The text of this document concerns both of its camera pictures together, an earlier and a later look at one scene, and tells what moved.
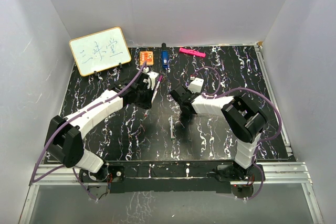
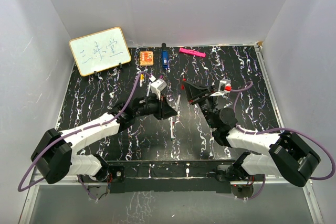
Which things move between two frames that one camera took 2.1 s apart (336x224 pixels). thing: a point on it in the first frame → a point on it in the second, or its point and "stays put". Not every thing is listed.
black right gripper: [189, 92] → [195, 93]
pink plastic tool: [192, 52] stays put
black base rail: [170, 175] stays put
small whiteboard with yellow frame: [100, 51] stays put
